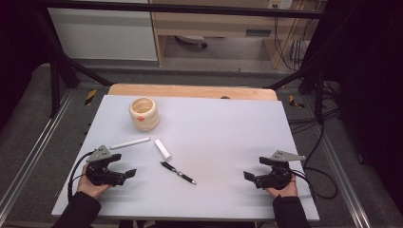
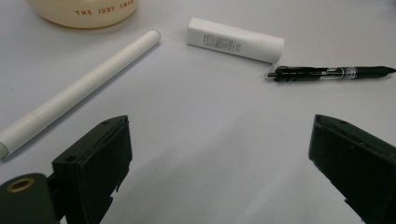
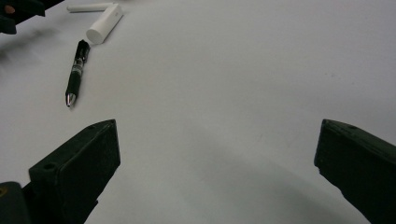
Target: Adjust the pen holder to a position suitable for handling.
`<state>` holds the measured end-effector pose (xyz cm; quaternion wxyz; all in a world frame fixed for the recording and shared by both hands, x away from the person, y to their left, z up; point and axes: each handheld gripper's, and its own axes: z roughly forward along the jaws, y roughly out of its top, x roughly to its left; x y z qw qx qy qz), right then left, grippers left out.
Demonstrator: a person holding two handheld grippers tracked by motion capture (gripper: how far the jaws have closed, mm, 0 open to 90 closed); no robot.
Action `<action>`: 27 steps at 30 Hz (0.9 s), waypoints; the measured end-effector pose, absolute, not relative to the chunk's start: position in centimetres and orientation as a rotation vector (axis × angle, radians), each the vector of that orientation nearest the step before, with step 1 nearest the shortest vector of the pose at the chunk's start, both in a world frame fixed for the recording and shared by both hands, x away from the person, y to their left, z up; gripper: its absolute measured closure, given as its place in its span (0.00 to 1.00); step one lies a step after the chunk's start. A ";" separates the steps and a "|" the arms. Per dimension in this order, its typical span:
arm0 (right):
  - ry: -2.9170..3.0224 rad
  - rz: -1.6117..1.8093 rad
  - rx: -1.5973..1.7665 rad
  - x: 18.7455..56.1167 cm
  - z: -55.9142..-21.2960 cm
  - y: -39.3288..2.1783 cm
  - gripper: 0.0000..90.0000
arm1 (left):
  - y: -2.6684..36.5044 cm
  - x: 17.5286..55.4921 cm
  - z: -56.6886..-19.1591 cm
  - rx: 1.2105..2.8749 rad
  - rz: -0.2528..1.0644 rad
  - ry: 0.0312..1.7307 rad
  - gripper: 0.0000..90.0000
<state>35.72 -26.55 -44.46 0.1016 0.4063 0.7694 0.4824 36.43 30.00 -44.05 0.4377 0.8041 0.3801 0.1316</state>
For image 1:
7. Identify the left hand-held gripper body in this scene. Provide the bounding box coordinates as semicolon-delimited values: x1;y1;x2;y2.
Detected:
85;144;126;187

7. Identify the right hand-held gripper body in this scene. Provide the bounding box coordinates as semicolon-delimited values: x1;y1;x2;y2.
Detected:
253;149;307;191

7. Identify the thin white pen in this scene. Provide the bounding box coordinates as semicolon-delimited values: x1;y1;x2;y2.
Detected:
109;136;151;150

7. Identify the white tube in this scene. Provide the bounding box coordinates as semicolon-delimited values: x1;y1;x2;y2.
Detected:
154;138;173;162

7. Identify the black pen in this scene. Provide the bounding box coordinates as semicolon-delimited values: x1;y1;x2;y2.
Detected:
160;161;198;186

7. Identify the cream ringed pen holder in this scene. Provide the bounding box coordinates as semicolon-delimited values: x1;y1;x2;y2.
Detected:
128;96;161;132

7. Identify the person's right hand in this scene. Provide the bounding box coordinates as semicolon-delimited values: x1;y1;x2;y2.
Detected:
264;174;298;199

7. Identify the person's left hand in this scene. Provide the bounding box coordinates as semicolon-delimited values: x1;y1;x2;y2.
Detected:
76;162;112;200

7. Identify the wooden table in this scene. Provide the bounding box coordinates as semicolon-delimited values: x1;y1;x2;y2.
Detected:
107;83;278;102

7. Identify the white cabinet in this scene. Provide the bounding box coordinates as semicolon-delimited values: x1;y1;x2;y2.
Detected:
47;8;159;62

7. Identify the office chair base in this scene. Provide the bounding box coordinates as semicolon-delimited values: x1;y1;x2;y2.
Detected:
175;34;209;49

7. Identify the light wooden desk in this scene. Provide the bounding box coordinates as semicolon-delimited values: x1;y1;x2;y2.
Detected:
148;0;327;69

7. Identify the white power strip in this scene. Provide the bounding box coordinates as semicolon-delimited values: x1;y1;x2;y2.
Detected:
267;0;295;10

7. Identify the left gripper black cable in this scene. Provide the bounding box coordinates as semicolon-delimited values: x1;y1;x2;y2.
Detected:
67;151;96;202

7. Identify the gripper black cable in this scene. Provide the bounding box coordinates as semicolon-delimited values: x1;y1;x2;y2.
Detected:
291;122;338;200
67;151;96;202

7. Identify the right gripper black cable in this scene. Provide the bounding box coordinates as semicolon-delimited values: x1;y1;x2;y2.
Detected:
291;122;338;200

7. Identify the bundle of black floor cables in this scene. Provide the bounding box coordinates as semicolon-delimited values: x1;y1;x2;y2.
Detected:
286;80;341;135

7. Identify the aluminium rail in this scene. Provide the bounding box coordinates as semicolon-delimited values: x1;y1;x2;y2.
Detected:
317;134;373;228
0;89;76;217

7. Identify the black metal frame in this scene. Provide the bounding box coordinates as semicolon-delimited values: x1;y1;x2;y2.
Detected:
29;0;331;119

